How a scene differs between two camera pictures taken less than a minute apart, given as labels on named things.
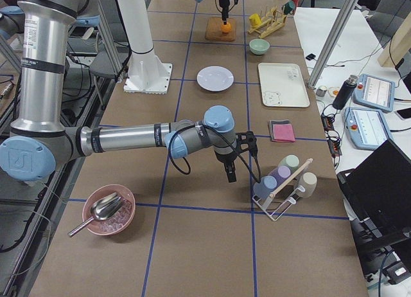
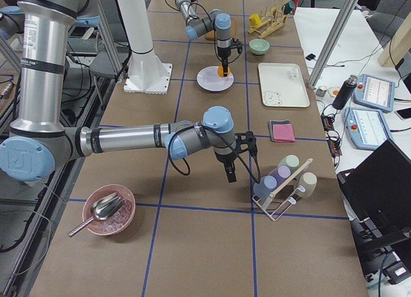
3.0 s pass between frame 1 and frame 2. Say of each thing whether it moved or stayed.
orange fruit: moved
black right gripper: stayed
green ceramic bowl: stayed
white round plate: stayed
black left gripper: moved
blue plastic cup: stayed
